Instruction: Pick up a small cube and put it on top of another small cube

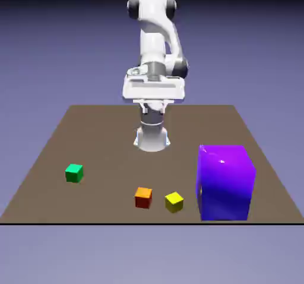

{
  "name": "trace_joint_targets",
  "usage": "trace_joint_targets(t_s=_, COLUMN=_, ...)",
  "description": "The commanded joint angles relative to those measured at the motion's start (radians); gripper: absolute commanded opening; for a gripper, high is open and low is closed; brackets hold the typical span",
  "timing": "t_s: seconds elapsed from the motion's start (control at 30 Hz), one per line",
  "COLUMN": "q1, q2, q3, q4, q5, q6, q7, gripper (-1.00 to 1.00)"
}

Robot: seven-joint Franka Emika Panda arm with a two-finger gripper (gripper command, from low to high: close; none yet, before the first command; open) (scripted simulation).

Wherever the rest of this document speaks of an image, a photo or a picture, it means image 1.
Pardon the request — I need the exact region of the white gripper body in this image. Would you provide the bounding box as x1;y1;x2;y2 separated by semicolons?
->
122;74;186;105

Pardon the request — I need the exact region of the small orange cube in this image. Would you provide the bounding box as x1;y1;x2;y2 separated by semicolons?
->
134;187;153;209

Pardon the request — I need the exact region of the small yellow cube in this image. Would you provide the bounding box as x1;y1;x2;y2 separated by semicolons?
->
164;191;184;214

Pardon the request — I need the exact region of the small green cube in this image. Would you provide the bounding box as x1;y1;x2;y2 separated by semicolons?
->
65;163;84;184

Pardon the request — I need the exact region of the large purple box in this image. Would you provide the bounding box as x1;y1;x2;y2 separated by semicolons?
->
195;144;257;222

